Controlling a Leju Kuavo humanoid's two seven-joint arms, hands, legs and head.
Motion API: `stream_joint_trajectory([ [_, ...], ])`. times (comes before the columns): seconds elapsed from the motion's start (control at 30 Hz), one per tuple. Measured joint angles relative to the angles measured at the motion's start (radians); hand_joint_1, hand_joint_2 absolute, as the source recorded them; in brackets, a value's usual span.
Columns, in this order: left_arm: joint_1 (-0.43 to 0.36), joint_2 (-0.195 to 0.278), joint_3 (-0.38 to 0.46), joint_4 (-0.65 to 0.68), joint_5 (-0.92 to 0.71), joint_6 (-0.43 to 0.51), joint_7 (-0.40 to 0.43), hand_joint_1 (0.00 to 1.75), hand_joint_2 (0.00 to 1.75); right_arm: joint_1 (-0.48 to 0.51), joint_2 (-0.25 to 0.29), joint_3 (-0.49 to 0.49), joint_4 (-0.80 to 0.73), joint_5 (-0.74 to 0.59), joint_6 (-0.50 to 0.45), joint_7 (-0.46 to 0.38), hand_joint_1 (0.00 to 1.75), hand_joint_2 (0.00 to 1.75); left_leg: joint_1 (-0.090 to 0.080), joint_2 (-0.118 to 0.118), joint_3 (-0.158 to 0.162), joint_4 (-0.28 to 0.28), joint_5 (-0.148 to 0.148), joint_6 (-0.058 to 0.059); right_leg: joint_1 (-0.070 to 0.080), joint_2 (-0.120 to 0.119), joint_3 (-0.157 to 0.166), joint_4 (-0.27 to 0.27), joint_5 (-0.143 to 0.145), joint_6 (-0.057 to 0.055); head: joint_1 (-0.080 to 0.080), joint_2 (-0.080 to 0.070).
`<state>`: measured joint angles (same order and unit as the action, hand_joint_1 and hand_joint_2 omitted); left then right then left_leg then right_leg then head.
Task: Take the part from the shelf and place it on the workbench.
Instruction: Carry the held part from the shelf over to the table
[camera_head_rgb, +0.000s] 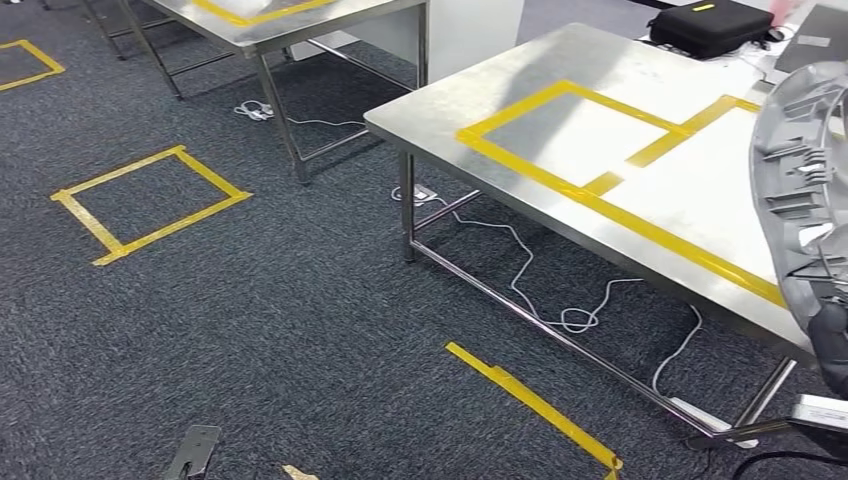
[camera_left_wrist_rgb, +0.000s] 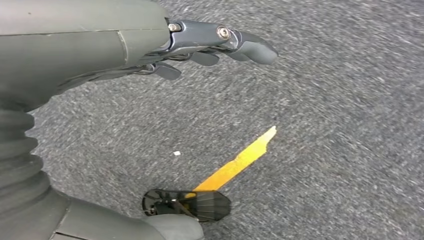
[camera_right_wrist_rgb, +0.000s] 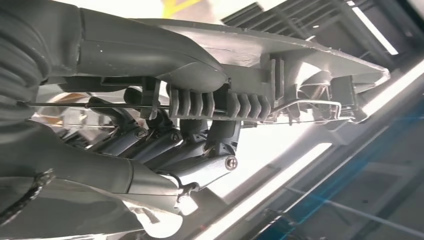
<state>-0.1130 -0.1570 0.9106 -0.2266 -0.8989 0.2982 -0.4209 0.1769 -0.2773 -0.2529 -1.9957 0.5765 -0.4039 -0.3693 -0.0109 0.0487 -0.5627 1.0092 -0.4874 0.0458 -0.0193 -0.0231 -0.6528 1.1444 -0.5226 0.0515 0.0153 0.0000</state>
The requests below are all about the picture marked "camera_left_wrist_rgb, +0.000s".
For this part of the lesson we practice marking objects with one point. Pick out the black robot foot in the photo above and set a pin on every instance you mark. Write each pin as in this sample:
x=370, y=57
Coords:
x=198, y=207

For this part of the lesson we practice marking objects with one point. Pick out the white paper scrap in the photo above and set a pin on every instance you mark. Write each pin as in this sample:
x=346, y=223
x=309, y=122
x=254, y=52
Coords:
x=177, y=153

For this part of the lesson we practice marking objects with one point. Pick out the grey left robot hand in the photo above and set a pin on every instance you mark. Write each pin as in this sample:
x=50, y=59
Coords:
x=66, y=43

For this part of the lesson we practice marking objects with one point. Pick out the yellow floor tape strip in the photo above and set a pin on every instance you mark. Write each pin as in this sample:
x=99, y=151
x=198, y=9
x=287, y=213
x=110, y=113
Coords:
x=238, y=162

